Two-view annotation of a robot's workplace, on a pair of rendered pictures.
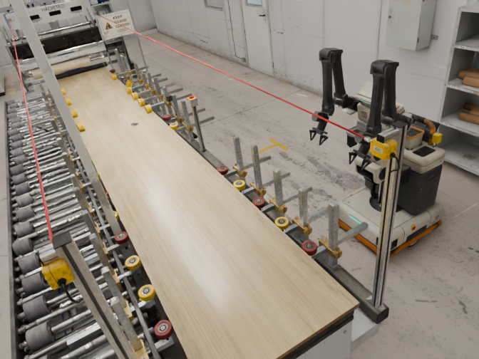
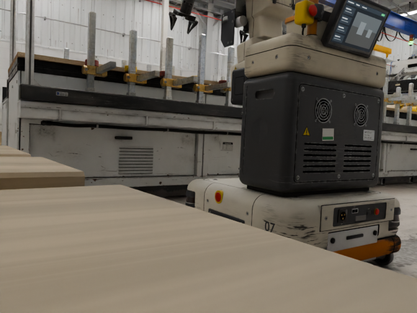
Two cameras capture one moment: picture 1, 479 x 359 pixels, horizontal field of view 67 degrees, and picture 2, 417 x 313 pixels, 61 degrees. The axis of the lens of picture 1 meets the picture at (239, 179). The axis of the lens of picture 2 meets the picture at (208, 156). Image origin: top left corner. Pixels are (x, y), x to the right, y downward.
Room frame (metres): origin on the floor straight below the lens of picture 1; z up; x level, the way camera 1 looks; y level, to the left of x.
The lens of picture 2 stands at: (1.77, -2.61, 0.46)
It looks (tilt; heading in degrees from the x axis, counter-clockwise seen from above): 3 degrees down; 81
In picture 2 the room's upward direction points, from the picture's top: 3 degrees clockwise
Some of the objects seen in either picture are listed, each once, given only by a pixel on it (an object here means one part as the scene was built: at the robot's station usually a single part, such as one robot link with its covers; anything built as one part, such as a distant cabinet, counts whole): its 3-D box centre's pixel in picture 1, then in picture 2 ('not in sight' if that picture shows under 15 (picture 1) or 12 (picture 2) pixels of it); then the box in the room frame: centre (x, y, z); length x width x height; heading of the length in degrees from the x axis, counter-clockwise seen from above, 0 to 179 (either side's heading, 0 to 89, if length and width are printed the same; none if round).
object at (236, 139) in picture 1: (240, 165); (229, 79); (2.29, -0.02, 0.90); 0.04 x 0.04 x 0.48; 25
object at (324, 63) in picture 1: (327, 83); not in sight; (2.33, -0.69, 1.40); 0.11 x 0.06 x 0.43; 25
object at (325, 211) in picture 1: (308, 219); (141, 78); (1.68, -0.38, 0.81); 0.43 x 0.03 x 0.04; 115
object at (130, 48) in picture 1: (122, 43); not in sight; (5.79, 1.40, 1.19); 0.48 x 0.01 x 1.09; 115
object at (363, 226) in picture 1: (337, 241); (100, 70); (1.45, -0.49, 0.82); 0.43 x 0.03 x 0.04; 115
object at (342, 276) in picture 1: (185, 136); (332, 120); (3.37, 0.47, 0.67); 5.11 x 0.08 x 0.10; 25
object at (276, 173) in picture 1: (279, 200); (168, 74); (1.84, -0.23, 0.87); 0.04 x 0.04 x 0.48; 25
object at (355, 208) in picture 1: (385, 213); (285, 214); (2.32, -1.19, 0.16); 0.67 x 0.64 x 0.25; 115
